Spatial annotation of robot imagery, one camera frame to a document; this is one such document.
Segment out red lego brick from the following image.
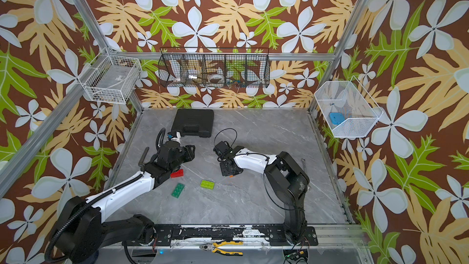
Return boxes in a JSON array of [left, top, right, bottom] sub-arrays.
[[171, 169, 184, 178]]

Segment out lime green lego brick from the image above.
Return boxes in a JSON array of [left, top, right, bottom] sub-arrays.
[[200, 180, 215, 190]]

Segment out dark green lego brick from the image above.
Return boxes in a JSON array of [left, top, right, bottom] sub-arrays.
[[171, 183, 185, 198]]

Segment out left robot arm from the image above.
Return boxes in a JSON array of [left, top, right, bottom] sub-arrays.
[[45, 141, 195, 264]]

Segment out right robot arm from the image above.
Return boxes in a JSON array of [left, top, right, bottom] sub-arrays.
[[213, 141, 310, 244]]

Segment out black plastic tool case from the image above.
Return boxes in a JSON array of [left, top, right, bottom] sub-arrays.
[[170, 109, 214, 138]]

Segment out blue object in basket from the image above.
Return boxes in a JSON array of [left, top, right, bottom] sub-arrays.
[[329, 112, 346, 125]]

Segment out white mesh basket right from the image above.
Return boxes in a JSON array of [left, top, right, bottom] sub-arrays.
[[315, 81, 384, 139]]

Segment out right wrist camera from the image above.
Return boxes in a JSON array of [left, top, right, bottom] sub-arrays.
[[213, 141, 232, 160]]

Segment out yellow handled pliers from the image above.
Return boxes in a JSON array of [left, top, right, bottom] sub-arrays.
[[199, 241, 244, 257]]

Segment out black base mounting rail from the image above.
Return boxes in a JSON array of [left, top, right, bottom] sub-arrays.
[[122, 223, 319, 247]]

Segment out white wire basket left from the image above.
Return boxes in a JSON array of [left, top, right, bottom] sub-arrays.
[[79, 48, 142, 105]]

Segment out black wire basket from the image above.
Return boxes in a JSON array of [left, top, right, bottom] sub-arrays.
[[157, 47, 271, 88]]

